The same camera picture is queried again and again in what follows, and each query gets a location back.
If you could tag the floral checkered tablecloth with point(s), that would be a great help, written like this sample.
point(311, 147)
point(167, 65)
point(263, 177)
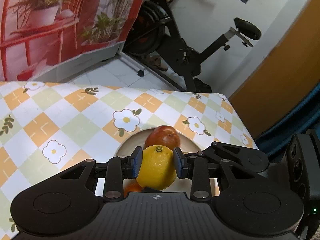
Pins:
point(48, 127)

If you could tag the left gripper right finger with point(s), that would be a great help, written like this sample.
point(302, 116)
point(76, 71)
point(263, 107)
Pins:
point(185, 162)

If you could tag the red plant backdrop cloth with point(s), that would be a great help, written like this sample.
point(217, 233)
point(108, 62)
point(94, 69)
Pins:
point(37, 35)

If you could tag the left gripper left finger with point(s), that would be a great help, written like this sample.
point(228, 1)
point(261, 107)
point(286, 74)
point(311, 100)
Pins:
point(127, 167)

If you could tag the small orange mandarin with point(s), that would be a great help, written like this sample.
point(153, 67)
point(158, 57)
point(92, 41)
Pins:
point(132, 187)

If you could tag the red apple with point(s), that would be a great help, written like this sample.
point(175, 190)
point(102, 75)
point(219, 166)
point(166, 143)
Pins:
point(163, 136)

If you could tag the orange wooden door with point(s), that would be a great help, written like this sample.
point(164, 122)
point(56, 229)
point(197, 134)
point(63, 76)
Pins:
point(284, 78)

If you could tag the beige round plate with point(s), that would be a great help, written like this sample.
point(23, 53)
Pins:
point(186, 145)

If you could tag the yellow lemon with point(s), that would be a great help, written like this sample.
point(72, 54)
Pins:
point(157, 170)

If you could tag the black exercise bike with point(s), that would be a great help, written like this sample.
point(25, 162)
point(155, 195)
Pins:
point(155, 30)

